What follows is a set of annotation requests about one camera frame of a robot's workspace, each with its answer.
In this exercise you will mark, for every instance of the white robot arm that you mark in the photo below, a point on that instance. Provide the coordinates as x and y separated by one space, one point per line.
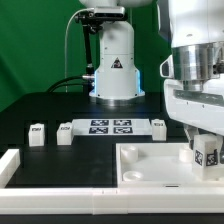
192 33

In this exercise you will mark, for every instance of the white square table top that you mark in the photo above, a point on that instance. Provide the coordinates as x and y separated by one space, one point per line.
156 165

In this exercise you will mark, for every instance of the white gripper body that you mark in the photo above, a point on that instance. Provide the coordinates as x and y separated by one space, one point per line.
204 110

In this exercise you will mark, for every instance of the green backdrop curtain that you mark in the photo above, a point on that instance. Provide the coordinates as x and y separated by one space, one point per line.
32 46

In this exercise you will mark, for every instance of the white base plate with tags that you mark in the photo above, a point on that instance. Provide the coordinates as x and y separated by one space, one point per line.
119 127

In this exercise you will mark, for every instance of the white U-shaped obstacle fence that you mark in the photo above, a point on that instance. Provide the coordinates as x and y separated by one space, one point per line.
97 201

